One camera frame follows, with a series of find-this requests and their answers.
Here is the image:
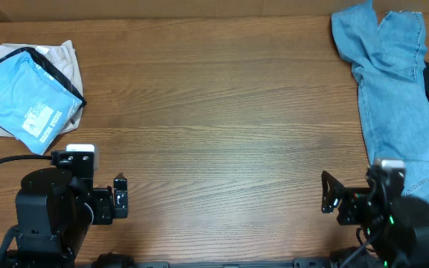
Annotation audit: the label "black printed t-shirt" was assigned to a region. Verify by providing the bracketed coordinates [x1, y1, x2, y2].
[0, 47, 86, 133]

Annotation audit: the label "blue denim jeans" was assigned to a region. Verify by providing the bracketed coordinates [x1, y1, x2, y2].
[331, 1, 429, 202]

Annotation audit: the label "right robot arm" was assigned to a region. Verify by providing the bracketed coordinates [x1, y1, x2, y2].
[321, 167, 429, 267]

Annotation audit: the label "light blue t-shirt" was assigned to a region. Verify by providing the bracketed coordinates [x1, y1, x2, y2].
[0, 52, 82, 155]

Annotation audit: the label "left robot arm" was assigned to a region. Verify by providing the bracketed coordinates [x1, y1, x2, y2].
[0, 167, 128, 267]

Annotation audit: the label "beige folded garment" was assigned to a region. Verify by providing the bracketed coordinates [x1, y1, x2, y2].
[0, 40, 83, 137]

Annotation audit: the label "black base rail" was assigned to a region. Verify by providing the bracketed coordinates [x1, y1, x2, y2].
[87, 252, 349, 268]

